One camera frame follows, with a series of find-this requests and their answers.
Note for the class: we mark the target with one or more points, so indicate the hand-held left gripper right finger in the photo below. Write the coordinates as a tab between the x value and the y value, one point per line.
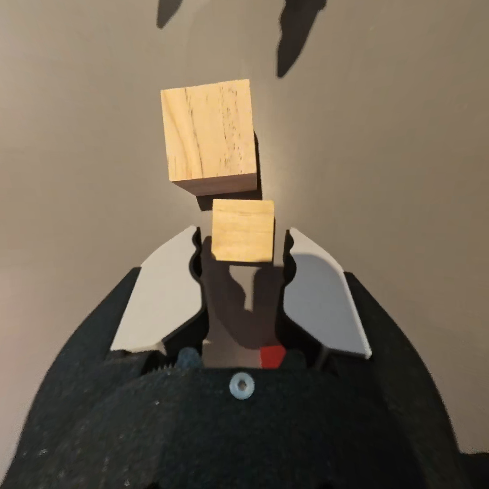
324	305

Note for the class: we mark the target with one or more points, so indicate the large natural wooden cube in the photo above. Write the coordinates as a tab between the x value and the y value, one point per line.
208	130

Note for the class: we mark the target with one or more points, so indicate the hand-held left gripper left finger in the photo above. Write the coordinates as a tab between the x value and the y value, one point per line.
160	298

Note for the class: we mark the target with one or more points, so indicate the medium natural wooden cube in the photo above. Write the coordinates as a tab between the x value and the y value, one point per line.
242	231

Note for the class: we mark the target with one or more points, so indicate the small red wooden cube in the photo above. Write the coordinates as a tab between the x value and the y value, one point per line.
272	357

